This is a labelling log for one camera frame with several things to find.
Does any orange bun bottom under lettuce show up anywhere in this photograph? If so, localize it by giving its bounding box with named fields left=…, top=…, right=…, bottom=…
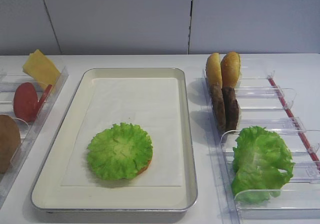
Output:
left=136, top=160, right=151, bottom=176

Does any left burger bun half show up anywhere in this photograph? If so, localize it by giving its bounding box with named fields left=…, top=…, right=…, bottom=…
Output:
left=205, top=52, right=223, bottom=88

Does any round lettuce leaf on tray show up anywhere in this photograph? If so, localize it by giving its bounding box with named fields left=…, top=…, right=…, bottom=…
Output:
left=86, top=123, right=153, bottom=181

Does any clear acrylic left rack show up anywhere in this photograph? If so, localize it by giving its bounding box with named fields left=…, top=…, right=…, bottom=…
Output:
left=0, top=65, right=69, bottom=205

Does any right brown meat patty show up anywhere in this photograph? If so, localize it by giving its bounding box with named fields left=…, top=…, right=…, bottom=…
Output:
left=222, top=87, right=239, bottom=132

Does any right burger bun half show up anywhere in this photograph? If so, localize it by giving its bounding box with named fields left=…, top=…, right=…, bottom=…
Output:
left=221, top=51, right=241, bottom=88

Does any red rail strip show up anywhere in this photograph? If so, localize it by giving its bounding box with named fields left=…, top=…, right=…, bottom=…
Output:
left=268, top=77, right=320, bottom=171

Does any white paper tray liner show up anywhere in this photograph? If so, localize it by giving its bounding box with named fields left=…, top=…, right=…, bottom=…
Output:
left=62, top=78, right=183, bottom=187

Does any left brown meat patty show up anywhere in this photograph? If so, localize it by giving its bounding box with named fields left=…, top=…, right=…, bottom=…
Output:
left=210, top=83, right=226, bottom=133

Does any brown meat patty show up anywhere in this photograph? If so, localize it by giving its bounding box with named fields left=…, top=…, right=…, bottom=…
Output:
left=210, top=83, right=226, bottom=133
left=222, top=87, right=239, bottom=132

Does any red tomato slice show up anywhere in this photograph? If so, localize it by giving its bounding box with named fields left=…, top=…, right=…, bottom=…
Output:
left=13, top=82, right=38, bottom=122
left=35, top=84, right=52, bottom=114

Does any cream rectangular metal tray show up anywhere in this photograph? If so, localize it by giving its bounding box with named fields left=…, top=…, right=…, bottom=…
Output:
left=31, top=68, right=198, bottom=212

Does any brown bread slice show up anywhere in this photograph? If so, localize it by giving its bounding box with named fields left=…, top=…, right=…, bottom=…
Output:
left=0, top=115, right=21, bottom=174

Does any yellow cheese slice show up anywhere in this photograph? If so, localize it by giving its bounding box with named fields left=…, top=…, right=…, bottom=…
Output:
left=22, top=49, right=61, bottom=90

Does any burger bun half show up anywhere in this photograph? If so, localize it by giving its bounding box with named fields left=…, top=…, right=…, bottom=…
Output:
left=205, top=52, right=223, bottom=88
left=221, top=51, right=241, bottom=88

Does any loose lettuce leaf in rack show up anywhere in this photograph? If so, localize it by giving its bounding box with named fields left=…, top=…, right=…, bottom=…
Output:
left=231, top=126, right=295, bottom=204

